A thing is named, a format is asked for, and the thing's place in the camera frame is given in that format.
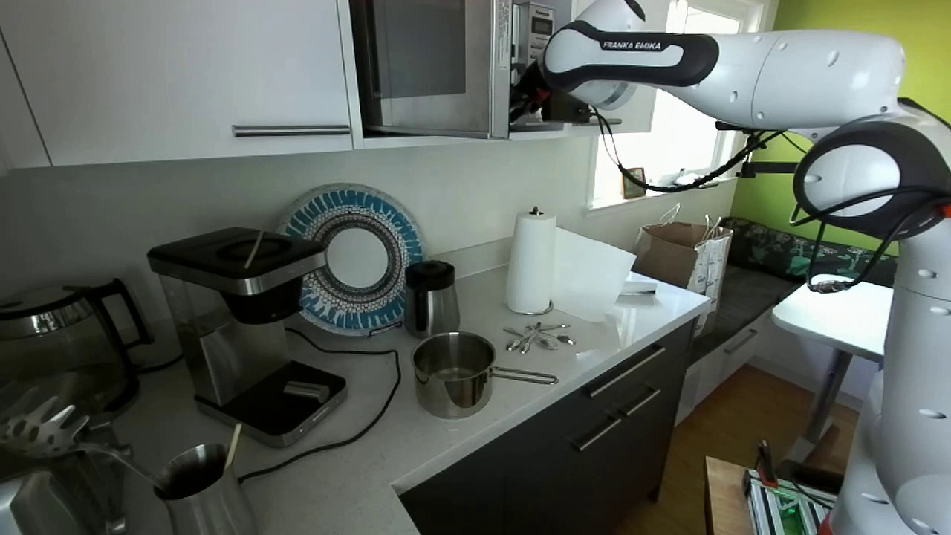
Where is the black slotted kitchen utensil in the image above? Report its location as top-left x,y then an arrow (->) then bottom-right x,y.
0,387 -> 97,459

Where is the white paper towel roll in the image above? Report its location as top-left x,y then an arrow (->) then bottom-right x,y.
502,205 -> 639,320

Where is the dark drawer cabinet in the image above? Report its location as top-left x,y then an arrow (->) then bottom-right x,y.
398,317 -> 702,535

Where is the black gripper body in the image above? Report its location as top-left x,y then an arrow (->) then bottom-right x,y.
507,67 -> 596,131

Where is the steel measuring spoon set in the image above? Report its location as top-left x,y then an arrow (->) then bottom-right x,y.
499,317 -> 578,357

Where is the black steel coffee maker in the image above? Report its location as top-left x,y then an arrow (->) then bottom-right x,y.
146,223 -> 351,447

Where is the white cabinet door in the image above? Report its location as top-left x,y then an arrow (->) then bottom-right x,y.
592,91 -> 663,132
0,0 -> 357,170

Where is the wooden table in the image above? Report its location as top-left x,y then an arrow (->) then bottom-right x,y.
703,453 -> 843,535

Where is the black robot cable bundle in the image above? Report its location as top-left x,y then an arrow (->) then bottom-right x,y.
592,91 -> 951,296

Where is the stainless steel microwave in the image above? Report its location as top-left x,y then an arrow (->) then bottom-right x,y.
346,0 -> 575,143

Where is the steel toaster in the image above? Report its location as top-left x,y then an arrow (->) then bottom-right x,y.
0,447 -> 173,535

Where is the steel cup with stirrer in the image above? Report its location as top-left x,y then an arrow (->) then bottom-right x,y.
152,422 -> 262,535

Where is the glass kettle black handle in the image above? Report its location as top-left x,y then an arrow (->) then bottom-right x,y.
0,275 -> 156,419

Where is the blue patterned decorative plate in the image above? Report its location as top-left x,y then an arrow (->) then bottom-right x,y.
280,180 -> 430,338

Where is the steel saucepan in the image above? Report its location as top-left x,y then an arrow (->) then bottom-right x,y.
410,330 -> 560,422

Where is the open cardboard box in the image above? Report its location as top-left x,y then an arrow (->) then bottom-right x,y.
633,217 -> 736,305

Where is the dark side counter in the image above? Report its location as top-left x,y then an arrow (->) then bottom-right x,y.
687,217 -> 899,427

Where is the white green tool clutter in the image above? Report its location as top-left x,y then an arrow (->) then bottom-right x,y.
742,440 -> 841,535

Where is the white side table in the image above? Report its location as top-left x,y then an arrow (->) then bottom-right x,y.
770,280 -> 898,470

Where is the black power cord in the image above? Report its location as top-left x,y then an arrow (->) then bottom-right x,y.
233,323 -> 406,485

